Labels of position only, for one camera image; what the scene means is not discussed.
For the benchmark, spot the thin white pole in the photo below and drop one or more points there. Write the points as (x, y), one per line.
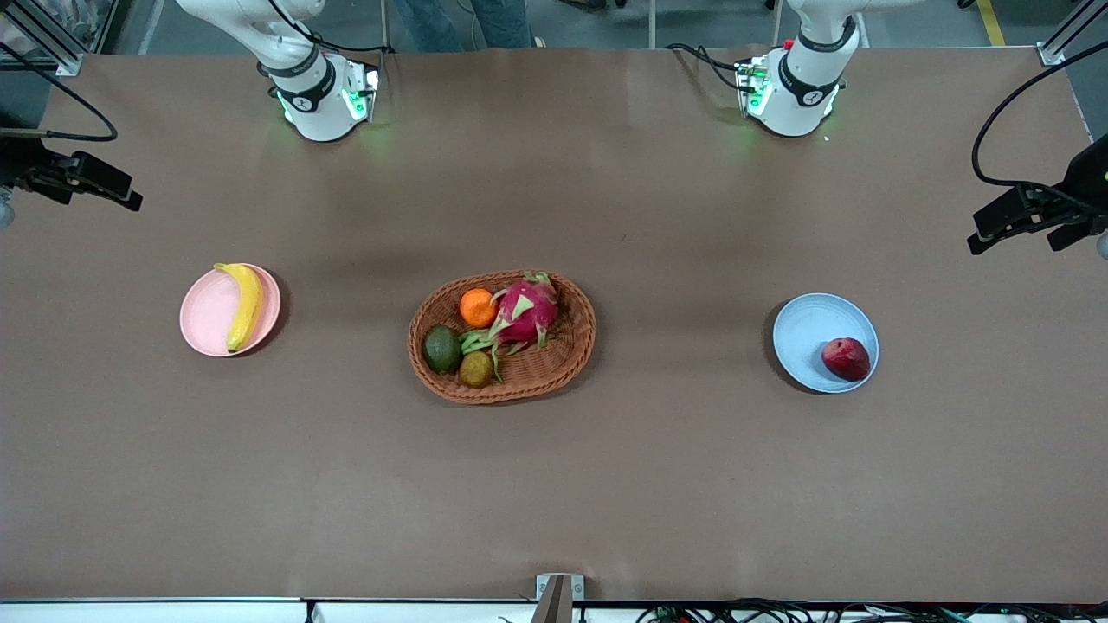
(776, 26)
(383, 26)
(652, 26)

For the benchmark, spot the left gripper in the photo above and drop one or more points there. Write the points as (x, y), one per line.
(1090, 180)

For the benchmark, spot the blue plate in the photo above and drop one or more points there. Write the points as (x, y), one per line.
(805, 333)

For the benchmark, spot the orange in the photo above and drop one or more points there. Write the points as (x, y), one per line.
(477, 309)

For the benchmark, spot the green avocado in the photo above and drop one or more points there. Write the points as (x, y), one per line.
(442, 349)

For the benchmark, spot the pink plate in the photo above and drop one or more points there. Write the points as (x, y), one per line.
(203, 316)

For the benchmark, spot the dark red apple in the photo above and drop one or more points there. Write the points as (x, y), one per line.
(846, 359)

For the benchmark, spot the yellow banana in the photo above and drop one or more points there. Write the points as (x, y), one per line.
(247, 307)

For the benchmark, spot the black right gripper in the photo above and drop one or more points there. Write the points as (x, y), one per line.
(23, 162)

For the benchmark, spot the aluminium frame profile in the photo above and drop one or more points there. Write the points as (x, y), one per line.
(52, 48)
(1058, 50)

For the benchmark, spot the brown wicker basket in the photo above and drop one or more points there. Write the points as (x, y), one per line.
(554, 363)

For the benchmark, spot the pink dragon fruit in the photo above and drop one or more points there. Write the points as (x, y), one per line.
(524, 313)

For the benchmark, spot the brown-green kiwi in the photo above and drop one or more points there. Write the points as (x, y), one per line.
(475, 370)

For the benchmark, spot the person legs in jeans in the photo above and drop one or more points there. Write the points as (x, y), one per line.
(498, 22)

